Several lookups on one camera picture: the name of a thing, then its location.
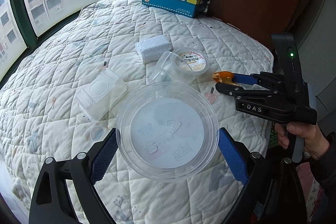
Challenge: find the orange peel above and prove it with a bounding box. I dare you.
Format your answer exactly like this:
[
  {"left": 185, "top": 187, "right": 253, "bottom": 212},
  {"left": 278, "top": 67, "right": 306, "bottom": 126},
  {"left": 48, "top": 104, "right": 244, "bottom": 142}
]
[{"left": 213, "top": 71, "right": 235, "bottom": 85}]

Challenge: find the white foam block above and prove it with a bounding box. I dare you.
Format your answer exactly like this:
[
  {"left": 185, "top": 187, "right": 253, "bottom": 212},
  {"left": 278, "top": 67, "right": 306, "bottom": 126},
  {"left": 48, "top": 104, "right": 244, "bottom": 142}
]
[{"left": 135, "top": 35, "right": 173, "bottom": 64}]

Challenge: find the clear round lidded container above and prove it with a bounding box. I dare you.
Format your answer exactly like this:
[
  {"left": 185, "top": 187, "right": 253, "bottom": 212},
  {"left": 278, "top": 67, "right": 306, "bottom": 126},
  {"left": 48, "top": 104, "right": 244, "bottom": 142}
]
[{"left": 116, "top": 82, "right": 219, "bottom": 182}]

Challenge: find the clear plastic dome cup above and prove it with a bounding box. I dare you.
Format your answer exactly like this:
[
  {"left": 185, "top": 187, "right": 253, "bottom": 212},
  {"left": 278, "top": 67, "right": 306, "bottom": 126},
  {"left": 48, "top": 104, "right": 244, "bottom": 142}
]
[{"left": 146, "top": 51, "right": 195, "bottom": 85}]

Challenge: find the white quilted mattress pad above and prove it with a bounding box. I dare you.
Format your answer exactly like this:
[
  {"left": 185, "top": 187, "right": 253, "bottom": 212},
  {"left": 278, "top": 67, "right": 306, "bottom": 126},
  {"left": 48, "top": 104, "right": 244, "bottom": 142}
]
[{"left": 1, "top": 0, "right": 274, "bottom": 223}]

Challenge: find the clear rectangular plastic box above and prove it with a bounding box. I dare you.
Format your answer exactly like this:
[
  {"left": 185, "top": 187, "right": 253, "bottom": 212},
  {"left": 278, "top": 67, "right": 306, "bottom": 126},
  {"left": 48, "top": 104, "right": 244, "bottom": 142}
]
[{"left": 76, "top": 68, "right": 130, "bottom": 122}]

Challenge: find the person's right hand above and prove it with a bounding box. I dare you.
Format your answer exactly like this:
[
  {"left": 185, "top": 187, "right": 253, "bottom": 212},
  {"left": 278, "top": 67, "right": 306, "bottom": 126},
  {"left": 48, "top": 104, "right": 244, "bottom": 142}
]
[{"left": 275, "top": 122, "right": 330, "bottom": 160}]

